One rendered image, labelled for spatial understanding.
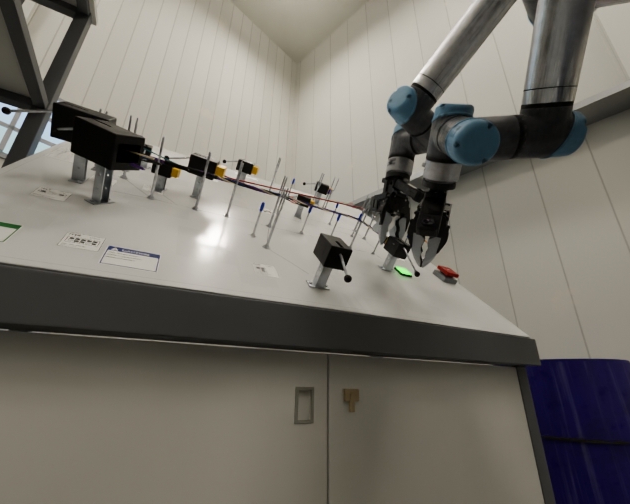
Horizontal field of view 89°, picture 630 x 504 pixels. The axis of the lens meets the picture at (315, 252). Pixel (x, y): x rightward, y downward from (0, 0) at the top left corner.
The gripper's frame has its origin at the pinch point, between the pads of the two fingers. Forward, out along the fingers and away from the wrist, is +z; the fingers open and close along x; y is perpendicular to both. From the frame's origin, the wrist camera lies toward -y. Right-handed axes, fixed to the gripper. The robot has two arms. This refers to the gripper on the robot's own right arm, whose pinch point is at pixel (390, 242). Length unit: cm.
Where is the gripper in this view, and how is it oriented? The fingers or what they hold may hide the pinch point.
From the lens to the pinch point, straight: 94.0
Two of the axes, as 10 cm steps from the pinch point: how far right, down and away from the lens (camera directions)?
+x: -8.8, -2.0, -4.3
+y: -4.3, -0.2, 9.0
